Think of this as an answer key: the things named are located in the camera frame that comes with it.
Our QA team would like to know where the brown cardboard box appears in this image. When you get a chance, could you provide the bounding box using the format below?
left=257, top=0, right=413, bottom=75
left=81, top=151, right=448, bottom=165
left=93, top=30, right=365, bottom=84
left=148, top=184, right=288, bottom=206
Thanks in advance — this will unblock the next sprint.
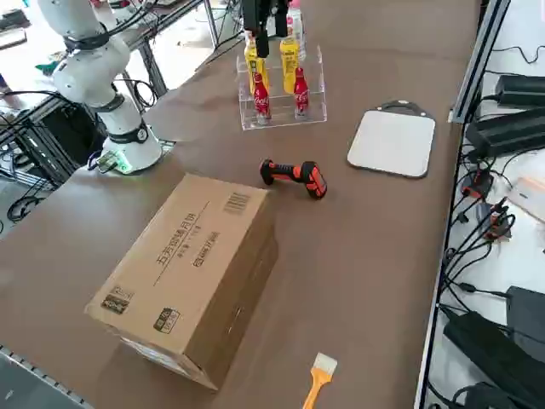
left=83, top=172, right=280, bottom=391

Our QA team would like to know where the white bottle with pink cap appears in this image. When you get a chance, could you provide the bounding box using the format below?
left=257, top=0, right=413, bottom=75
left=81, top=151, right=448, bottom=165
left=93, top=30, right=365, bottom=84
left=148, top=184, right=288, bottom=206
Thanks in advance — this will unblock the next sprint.
left=287, top=3, right=307, bottom=60

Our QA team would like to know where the yellow drink bottle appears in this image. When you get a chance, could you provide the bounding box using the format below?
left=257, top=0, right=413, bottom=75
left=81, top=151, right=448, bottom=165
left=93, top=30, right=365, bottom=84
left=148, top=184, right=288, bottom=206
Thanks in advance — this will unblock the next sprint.
left=278, top=36, right=301, bottom=95
left=244, top=36, right=270, bottom=97

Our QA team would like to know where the red cola bottle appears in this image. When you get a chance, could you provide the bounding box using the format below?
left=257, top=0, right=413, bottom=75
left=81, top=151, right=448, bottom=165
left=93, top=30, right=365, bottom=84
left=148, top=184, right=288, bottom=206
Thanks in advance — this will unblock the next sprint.
left=293, top=66, right=311, bottom=118
left=252, top=72, right=272, bottom=124

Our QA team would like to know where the clear acrylic bottle shelf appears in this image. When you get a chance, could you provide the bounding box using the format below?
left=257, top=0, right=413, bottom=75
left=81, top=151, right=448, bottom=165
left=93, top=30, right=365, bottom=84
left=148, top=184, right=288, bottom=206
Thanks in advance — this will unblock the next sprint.
left=236, top=44, right=330, bottom=131

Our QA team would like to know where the black power adapter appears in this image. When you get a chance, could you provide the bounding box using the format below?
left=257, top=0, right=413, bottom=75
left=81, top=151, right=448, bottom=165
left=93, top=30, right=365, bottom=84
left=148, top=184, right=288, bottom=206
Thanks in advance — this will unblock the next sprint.
left=442, top=310, right=545, bottom=400
left=466, top=106, right=545, bottom=158
left=496, top=74, right=545, bottom=107

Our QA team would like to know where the red black plug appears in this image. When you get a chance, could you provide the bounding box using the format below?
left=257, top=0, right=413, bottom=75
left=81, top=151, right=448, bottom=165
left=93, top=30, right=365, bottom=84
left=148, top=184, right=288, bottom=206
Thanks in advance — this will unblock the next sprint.
left=462, top=169, right=495, bottom=199
left=485, top=203, right=516, bottom=242

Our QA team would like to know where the white board with dark handle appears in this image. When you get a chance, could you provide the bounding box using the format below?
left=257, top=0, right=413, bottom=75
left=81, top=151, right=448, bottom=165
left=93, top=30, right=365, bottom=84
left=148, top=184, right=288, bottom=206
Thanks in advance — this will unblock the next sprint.
left=347, top=100, right=438, bottom=180

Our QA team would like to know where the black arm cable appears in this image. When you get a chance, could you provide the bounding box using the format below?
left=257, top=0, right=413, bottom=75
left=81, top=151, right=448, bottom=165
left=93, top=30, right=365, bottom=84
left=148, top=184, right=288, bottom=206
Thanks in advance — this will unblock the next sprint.
left=63, top=0, right=205, bottom=50

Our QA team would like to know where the aluminium profile post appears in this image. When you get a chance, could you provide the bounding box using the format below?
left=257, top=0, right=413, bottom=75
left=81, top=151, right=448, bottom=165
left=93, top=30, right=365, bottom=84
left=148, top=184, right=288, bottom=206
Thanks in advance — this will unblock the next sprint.
left=450, top=0, right=512, bottom=124

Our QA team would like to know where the brush with orange handle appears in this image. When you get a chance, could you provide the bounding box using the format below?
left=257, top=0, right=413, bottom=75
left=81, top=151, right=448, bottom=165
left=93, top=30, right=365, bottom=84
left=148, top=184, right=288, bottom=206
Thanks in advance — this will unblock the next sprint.
left=301, top=352, right=339, bottom=409

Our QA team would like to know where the aluminium frame rail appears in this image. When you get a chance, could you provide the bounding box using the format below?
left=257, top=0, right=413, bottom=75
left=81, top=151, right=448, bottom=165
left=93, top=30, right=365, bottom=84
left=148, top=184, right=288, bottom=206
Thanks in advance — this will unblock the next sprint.
left=0, top=343, right=93, bottom=409

